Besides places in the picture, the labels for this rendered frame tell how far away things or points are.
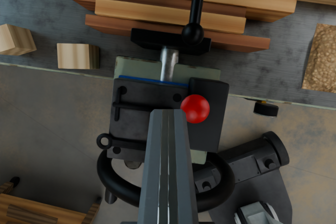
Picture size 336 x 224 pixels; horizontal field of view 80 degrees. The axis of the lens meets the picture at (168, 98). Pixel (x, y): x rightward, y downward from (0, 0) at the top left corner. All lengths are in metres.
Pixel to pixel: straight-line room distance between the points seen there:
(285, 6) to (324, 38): 0.10
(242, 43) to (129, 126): 0.17
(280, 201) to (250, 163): 0.31
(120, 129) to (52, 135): 1.29
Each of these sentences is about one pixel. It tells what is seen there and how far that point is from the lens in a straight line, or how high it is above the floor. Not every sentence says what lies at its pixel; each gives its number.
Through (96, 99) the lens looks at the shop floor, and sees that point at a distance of 1.33.
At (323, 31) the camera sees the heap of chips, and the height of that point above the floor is 0.91.
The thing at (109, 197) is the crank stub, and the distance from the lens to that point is 0.44.
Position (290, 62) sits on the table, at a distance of 0.37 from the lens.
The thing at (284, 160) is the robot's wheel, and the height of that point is 0.20.
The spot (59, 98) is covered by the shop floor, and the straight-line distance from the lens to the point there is 1.43.
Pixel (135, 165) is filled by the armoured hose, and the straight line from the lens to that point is 0.29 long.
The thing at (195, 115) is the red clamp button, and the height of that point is 1.03.
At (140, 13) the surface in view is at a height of 0.98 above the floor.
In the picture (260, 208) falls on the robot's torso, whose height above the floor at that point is 0.31.
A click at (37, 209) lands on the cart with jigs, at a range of 1.56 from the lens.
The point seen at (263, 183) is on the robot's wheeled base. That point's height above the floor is 0.17.
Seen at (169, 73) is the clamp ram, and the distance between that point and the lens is 0.26.
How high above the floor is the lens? 1.23
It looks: 81 degrees down
